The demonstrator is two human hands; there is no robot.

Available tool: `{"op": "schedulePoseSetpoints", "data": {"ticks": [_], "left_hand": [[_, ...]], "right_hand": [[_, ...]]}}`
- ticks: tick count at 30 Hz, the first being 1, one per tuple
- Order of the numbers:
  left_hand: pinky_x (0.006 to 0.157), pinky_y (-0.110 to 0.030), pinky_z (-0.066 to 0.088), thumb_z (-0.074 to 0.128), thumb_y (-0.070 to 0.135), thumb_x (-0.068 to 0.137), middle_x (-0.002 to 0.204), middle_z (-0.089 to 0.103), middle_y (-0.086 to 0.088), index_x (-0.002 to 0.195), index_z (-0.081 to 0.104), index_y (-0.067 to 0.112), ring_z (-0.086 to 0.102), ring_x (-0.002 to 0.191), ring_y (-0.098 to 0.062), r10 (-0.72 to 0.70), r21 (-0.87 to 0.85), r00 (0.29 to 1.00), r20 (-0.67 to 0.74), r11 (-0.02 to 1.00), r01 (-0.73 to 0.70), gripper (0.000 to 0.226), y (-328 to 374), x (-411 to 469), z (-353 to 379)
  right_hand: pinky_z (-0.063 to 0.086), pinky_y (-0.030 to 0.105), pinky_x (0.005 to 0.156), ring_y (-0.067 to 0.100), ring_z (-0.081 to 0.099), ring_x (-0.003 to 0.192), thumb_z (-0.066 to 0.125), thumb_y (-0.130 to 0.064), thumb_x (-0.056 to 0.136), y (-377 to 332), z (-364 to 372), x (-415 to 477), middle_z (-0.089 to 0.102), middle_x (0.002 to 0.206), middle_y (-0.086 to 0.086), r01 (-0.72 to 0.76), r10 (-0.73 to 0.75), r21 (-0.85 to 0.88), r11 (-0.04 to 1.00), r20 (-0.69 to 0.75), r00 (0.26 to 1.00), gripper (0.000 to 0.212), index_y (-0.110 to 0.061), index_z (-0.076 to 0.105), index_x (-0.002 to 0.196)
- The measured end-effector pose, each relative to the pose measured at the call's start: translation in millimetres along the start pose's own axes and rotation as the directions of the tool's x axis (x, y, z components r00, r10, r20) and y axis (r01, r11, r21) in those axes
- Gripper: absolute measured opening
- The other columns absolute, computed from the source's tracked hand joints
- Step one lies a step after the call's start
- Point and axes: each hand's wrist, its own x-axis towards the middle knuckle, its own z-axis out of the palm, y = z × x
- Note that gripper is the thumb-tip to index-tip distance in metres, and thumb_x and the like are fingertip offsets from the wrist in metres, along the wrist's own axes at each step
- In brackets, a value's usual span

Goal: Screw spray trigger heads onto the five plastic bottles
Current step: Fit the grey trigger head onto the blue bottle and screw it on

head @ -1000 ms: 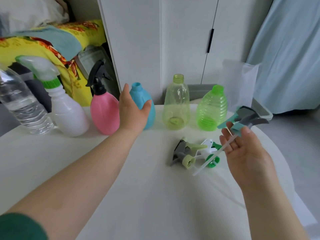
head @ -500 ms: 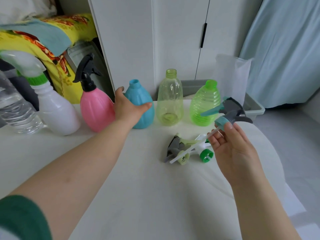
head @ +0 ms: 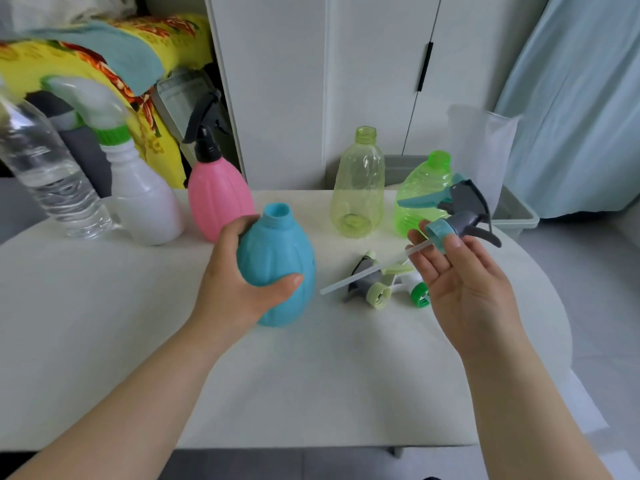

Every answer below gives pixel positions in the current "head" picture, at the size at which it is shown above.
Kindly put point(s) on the person's right hand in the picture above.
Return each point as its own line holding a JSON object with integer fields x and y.
{"x": 470, "y": 299}

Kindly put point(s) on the person's left hand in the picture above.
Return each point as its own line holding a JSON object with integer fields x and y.
{"x": 225, "y": 294}

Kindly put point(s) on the white green spray head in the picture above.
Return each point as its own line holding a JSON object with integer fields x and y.
{"x": 419, "y": 296}

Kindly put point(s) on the blue plastic bottle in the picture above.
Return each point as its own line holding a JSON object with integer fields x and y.
{"x": 275, "y": 259}

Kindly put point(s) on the grey yellow spray head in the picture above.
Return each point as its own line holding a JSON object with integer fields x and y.
{"x": 377, "y": 294}

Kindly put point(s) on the pink plastic bottle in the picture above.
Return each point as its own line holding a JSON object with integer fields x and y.
{"x": 220, "y": 199}

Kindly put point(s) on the grey blue spray head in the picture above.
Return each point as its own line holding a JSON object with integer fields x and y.
{"x": 465, "y": 204}

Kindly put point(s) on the white plastic bottle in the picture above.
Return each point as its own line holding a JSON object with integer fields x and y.
{"x": 145, "y": 204}

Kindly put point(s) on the green ribbed bottle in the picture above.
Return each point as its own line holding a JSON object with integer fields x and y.
{"x": 420, "y": 189}

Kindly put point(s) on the black spray head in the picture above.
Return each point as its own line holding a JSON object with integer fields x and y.
{"x": 205, "y": 144}

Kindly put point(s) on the yellow-green clear bottle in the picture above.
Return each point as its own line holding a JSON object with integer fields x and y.
{"x": 357, "y": 184}

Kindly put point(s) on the translucent green spray head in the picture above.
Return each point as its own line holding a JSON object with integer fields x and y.
{"x": 95, "y": 104}

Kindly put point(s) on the person's right forearm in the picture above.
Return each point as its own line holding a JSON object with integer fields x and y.
{"x": 525, "y": 419}

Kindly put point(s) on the person's left forearm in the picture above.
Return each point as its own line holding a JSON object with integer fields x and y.
{"x": 115, "y": 414}

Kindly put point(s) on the clear water bottle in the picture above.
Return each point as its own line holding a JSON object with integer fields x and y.
{"x": 50, "y": 179}

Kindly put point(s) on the grey plastic bin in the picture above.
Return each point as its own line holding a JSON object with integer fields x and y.
{"x": 515, "y": 214}

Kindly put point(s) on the translucent white plastic bag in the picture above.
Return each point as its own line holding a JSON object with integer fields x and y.
{"x": 480, "y": 144}

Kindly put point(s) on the grey plastic lid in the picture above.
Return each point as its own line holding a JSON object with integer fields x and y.
{"x": 175, "y": 94}

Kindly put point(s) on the white cabinet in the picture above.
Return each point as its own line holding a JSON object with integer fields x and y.
{"x": 280, "y": 84}

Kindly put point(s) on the light blue curtain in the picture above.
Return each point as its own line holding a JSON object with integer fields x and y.
{"x": 585, "y": 104}

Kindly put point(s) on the teal towel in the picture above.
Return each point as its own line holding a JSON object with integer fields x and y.
{"x": 125, "y": 54}

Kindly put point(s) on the yellow floral cloth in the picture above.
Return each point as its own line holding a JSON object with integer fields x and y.
{"x": 35, "y": 59}

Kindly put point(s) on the white pillow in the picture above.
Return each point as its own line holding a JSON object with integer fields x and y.
{"x": 60, "y": 9}

